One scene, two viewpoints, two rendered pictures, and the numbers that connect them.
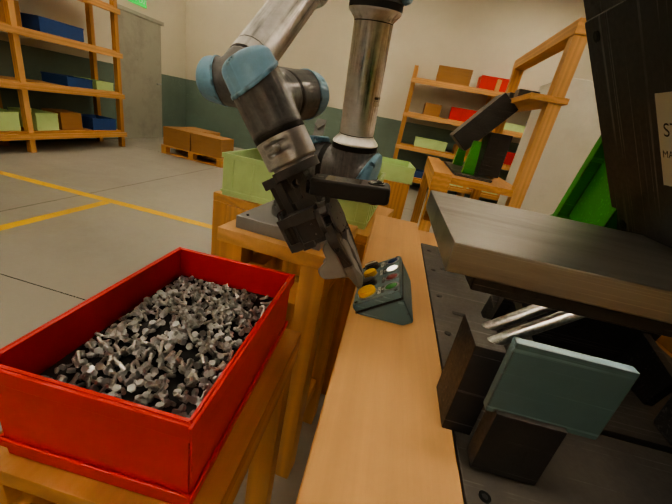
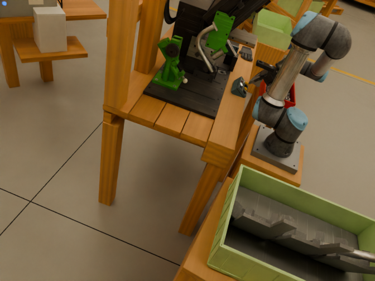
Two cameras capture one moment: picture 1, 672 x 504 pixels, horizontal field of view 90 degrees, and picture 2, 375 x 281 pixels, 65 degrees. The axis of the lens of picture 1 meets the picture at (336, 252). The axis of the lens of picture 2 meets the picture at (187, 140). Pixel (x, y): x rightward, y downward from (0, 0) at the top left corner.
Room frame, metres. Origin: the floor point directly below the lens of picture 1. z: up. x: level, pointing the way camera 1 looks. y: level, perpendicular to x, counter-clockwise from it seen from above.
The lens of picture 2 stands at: (2.14, -0.41, 1.84)
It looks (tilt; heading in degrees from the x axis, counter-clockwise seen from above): 42 degrees down; 176
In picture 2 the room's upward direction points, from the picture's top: 19 degrees clockwise
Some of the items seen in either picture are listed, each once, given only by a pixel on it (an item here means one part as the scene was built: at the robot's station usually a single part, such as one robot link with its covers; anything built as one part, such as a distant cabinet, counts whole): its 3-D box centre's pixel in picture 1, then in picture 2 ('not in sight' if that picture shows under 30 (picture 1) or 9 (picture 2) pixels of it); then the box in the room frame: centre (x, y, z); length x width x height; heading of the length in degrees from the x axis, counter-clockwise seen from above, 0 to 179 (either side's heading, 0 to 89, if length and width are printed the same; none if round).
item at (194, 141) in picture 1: (206, 145); not in sight; (6.05, 2.62, 0.22); 1.20 x 0.81 x 0.44; 77
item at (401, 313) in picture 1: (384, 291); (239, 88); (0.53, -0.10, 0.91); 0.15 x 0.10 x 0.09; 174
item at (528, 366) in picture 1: (539, 417); (229, 54); (0.23, -0.20, 0.97); 0.10 x 0.02 x 0.14; 84
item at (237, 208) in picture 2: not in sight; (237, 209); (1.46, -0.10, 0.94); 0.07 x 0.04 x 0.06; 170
